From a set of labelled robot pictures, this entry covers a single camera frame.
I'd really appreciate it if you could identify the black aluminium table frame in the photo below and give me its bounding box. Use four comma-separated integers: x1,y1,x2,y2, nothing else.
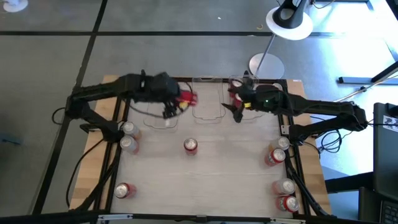
74,75,332,224

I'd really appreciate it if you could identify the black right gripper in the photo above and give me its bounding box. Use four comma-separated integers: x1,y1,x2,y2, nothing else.
221,84,285,123

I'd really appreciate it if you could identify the red cola can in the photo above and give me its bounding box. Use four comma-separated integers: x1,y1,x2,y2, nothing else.
182,138,199,156
177,90,199,108
231,95,246,108
229,78,245,91

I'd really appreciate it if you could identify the black laptop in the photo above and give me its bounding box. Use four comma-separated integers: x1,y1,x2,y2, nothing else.
357,185,398,224

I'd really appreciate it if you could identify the black desk foot bar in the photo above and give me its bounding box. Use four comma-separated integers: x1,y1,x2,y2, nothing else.
338,60,398,85

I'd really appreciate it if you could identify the grey round floor stand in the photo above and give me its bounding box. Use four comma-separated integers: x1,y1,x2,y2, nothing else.
248,32,285,80

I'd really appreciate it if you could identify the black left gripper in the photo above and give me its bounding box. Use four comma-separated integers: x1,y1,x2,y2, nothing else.
136,73,182,120

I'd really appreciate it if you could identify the white round floor object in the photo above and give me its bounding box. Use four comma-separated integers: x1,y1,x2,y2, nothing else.
2,0,29,13

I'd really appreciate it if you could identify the white round base black stand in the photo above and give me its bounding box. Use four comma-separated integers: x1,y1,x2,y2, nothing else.
266,0,314,41

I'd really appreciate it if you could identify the long black cable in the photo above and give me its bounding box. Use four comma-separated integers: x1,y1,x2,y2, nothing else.
65,138,105,208

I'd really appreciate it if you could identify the black computer case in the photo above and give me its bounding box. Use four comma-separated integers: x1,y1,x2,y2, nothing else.
373,101,398,202

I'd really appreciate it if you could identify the white and orange soda can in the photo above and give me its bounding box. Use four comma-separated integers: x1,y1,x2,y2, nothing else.
119,136,141,156
269,136,291,153
272,178,296,196
120,121,142,140

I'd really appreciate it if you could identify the clear plastic bin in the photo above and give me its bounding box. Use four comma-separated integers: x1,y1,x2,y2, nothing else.
142,82,183,130
228,74,267,123
192,77,227,124

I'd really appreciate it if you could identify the coiled black cable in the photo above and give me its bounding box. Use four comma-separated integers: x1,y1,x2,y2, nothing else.
319,129,343,154

